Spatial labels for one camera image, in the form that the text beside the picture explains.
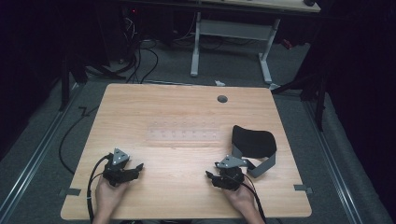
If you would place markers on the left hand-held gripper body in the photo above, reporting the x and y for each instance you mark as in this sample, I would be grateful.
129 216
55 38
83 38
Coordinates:
116 169

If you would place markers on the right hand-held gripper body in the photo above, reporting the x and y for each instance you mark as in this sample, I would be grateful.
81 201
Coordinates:
232 174

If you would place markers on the person's right hand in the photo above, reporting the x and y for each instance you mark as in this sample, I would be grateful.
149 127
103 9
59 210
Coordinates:
239 197

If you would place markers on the person's left hand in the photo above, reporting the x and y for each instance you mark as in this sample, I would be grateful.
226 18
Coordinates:
109 194

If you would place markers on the clear plastic ruler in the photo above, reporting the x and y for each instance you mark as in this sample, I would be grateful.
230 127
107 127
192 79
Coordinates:
183 133

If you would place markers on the grey tape piece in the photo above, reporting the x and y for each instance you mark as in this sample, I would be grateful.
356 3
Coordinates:
302 188
71 192

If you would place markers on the white paper scrap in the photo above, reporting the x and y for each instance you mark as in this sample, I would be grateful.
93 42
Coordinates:
219 83

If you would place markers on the black metal stand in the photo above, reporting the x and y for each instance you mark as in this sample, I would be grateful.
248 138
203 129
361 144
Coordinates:
314 90
67 84

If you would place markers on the white-legged wooden desk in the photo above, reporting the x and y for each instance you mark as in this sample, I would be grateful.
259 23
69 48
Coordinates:
233 29

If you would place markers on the metal floor rail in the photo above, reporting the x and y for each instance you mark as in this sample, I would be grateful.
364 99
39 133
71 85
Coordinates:
334 161
34 158

